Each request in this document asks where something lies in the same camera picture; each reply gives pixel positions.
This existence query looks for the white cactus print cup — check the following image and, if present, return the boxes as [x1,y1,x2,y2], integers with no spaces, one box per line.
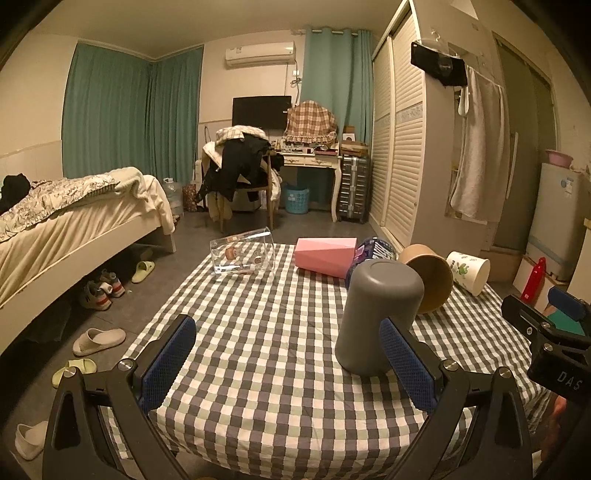
[445,250,491,296]

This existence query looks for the brown paper cup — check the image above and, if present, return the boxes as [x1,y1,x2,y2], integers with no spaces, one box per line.
[398,244,454,315]

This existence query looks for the white slipper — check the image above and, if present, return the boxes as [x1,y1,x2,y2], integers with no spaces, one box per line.
[14,422,49,461]

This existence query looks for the clear glass cup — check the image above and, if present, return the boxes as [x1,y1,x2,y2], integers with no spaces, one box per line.
[209,229,277,276]

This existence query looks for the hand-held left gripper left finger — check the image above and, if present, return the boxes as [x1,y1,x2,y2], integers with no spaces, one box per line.
[42,314,197,480]

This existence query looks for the grey plastic cup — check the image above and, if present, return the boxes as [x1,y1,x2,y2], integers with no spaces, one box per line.
[334,259,425,377]

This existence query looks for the checkered tablecloth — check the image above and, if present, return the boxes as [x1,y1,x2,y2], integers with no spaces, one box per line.
[98,242,557,468]

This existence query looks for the white air conditioner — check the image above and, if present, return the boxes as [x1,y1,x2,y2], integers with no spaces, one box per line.
[224,41,297,69]

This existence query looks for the pink faceted cup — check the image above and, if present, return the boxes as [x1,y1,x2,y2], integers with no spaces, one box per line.
[294,237,359,278]

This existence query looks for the floral blanket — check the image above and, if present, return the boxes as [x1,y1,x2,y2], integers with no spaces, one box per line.
[0,177,122,243]

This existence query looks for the cardboard box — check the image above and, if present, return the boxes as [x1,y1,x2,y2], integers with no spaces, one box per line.
[339,126,370,158]

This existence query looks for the white bed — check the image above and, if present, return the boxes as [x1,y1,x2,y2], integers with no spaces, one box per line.
[0,166,179,326]

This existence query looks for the small white fridge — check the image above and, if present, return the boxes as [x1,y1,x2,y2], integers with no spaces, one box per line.
[525,162,591,283]

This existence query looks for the white slatted wardrobe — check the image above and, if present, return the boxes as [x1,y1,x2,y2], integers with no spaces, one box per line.
[368,0,494,251]

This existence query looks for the plaid cloth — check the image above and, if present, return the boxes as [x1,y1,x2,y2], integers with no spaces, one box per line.
[283,100,339,145]

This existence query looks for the teal curtain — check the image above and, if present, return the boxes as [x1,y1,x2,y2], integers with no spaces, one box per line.
[302,28,374,145]

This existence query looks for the wooden chair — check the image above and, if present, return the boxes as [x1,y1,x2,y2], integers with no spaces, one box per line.
[217,152,276,233]

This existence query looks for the cream quilt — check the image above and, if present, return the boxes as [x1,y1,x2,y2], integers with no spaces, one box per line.
[98,167,177,234]

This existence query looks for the beige slipper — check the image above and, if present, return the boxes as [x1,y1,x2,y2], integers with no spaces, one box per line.
[72,328,127,357]

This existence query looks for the glass door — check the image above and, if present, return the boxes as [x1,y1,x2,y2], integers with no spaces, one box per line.
[491,31,558,260]

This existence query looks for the green window curtain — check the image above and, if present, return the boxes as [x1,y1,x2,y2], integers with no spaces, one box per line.
[61,41,204,182]

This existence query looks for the person's right hand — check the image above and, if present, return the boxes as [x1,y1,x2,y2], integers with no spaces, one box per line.
[539,396,591,468]

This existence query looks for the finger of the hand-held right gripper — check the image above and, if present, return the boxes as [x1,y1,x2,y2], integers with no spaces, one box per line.
[501,294,561,346]
[548,285,586,324]

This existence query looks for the grey sneaker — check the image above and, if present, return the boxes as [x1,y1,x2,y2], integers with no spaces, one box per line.
[78,282,113,311]
[96,270,126,299]

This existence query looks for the red bottle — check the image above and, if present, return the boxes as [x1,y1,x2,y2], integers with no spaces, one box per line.
[521,257,547,306]

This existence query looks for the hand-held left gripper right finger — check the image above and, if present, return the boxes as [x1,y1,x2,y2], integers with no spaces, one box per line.
[378,316,542,480]

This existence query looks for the purple printed cup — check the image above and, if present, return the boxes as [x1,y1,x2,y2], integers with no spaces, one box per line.
[345,237,399,283]

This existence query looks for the chair piled with clothes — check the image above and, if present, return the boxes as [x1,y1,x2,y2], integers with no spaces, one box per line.
[199,125,269,223]

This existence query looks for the dark ribbed suitcase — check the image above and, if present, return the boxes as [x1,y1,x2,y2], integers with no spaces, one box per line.
[337,155,372,225]

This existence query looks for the black jacket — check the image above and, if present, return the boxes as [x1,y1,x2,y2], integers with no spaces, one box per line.
[202,133,274,205]

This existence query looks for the black television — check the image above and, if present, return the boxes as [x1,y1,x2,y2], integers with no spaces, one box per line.
[232,95,293,131]

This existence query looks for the black cloth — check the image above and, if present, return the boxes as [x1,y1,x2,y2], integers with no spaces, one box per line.
[0,173,33,216]

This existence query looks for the blue plastic basket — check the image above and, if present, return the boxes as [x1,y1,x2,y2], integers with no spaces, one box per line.
[283,184,310,214]

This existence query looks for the black hanging bag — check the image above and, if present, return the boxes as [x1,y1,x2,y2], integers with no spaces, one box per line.
[410,40,468,88]

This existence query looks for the large water jug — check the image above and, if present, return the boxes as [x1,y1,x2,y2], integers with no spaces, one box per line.
[162,177,186,216]

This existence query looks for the white dressing desk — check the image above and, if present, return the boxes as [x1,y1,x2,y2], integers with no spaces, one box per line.
[276,150,345,223]

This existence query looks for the white hanging towel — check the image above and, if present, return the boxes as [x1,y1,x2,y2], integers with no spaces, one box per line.
[449,64,505,221]

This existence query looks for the green slipper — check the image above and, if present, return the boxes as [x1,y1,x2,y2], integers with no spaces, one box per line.
[51,359,97,389]
[131,260,156,284]

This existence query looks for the pink basin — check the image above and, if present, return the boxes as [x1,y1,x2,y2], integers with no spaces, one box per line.
[544,148,574,168]

